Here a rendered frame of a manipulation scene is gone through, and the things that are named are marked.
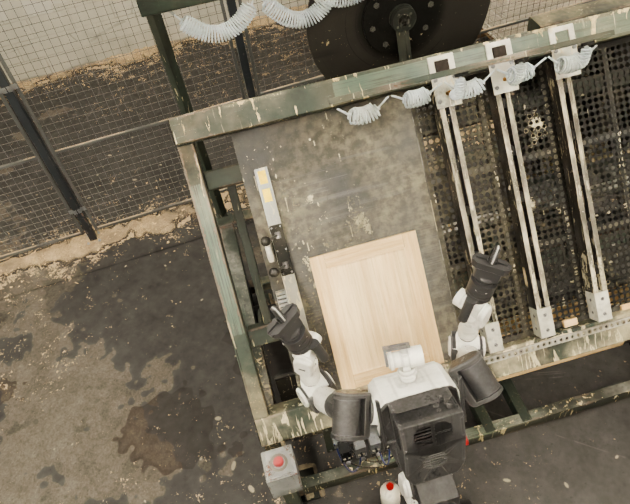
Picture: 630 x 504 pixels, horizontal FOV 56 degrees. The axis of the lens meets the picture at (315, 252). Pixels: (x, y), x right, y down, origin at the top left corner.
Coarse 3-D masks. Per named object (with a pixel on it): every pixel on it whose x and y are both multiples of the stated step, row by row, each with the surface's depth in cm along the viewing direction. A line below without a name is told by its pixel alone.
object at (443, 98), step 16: (432, 64) 218; (432, 80) 218; (448, 80) 219; (464, 80) 207; (432, 96) 228; (448, 96) 220; (448, 112) 225; (448, 128) 225; (448, 144) 226; (448, 160) 229; (464, 160) 228; (448, 176) 234; (464, 176) 228; (464, 192) 232; (464, 208) 230; (464, 224) 231; (464, 240) 235; (480, 240) 233; (464, 256) 240; (496, 320) 238; (496, 336) 239
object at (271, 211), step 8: (264, 168) 222; (256, 176) 222; (264, 184) 223; (272, 192) 224; (264, 200) 226; (264, 208) 224; (272, 208) 224; (272, 216) 225; (272, 224) 225; (272, 240) 226; (288, 280) 229; (288, 288) 229; (296, 288) 230; (288, 296) 230; (296, 296) 230; (296, 304) 230; (304, 312) 231; (304, 320) 232
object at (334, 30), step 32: (384, 0) 236; (416, 0) 240; (448, 0) 244; (480, 0) 248; (320, 32) 240; (352, 32) 244; (384, 32) 246; (416, 32) 250; (448, 32) 255; (320, 64) 250; (352, 64) 254; (384, 64) 258
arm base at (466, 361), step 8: (472, 352) 194; (456, 360) 196; (464, 360) 191; (472, 360) 188; (456, 368) 190; (464, 368) 189; (456, 376) 190; (464, 384) 190; (464, 392) 190; (496, 392) 188; (472, 400) 190; (480, 400) 189; (488, 400) 188
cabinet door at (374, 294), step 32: (320, 256) 231; (352, 256) 233; (384, 256) 235; (416, 256) 236; (320, 288) 233; (352, 288) 235; (384, 288) 236; (416, 288) 238; (352, 320) 237; (384, 320) 238; (416, 320) 240; (352, 352) 238; (352, 384) 240
